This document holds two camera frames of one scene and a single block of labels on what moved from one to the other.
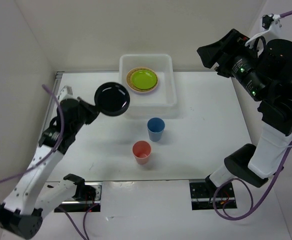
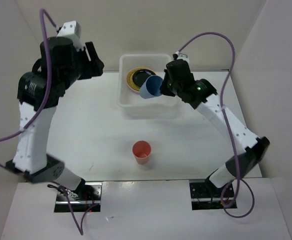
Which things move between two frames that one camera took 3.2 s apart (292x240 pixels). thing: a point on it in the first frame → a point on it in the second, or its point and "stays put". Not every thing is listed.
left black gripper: [93, 114] → [98, 65]
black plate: [111, 99] → [141, 75]
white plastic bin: [160, 103] stays put
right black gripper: [209, 53] → [166, 76]
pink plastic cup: [141, 149] stays put
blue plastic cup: [155, 126] → [151, 87]
